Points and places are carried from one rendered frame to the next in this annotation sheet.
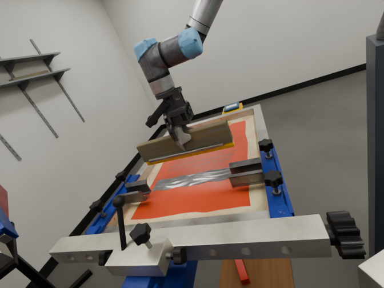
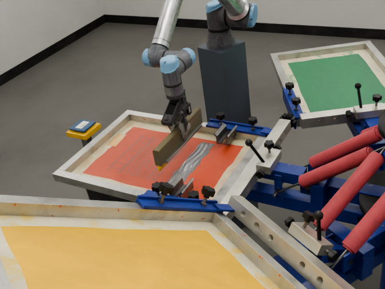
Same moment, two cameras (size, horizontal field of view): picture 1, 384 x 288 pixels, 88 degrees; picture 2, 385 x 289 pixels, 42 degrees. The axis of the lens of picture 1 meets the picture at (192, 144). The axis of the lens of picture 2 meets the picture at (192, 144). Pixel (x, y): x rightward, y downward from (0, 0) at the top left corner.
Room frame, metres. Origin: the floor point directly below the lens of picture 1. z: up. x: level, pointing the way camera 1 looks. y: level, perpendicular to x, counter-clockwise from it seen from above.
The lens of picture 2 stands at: (0.28, 1.78, 2.20)
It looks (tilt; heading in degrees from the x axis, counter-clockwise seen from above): 33 degrees down; 281
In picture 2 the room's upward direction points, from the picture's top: 9 degrees counter-clockwise
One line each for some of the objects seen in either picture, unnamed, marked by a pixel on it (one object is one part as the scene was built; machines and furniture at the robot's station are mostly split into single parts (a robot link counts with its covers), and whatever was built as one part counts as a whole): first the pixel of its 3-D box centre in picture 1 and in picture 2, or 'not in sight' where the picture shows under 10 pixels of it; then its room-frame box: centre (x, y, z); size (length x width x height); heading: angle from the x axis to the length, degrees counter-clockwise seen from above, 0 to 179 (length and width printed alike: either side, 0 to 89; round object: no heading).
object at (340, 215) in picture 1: (335, 234); (286, 122); (0.22, -0.16, 1.02); 0.07 x 0.06 x 0.07; 158
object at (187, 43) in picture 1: (182, 47); (179, 60); (0.64, -0.09, 1.39); 0.11 x 0.11 x 0.08; 68
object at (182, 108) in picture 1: (174, 108); (177, 105); (0.66, 0.01, 1.23); 0.09 x 0.08 x 0.12; 67
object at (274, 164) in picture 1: (274, 180); (237, 132); (0.44, -0.17, 0.98); 0.30 x 0.05 x 0.07; 158
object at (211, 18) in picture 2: not in sight; (219, 13); (0.52, -0.69, 1.37); 0.13 x 0.12 x 0.14; 158
